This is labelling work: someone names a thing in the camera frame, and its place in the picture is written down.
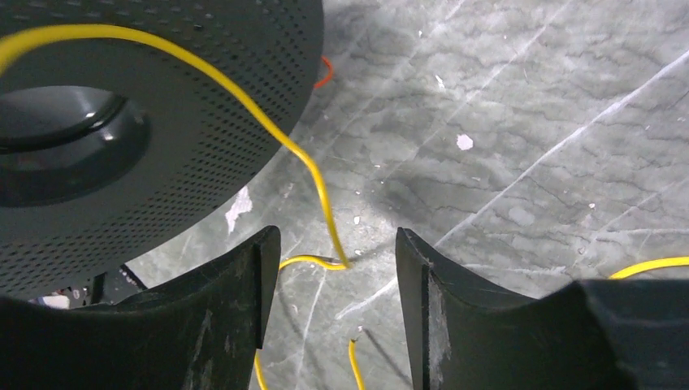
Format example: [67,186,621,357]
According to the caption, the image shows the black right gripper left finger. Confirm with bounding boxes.
[1,226,281,389]

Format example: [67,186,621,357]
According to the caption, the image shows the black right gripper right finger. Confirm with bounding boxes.
[395,228,688,389]

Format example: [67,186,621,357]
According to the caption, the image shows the orange cable on spool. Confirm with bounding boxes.
[314,55,336,90]

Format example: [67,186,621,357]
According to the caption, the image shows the black perforated cable spool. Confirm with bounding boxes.
[1,1,324,300]

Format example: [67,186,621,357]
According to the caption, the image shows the yellow cable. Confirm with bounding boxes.
[0,24,689,390]

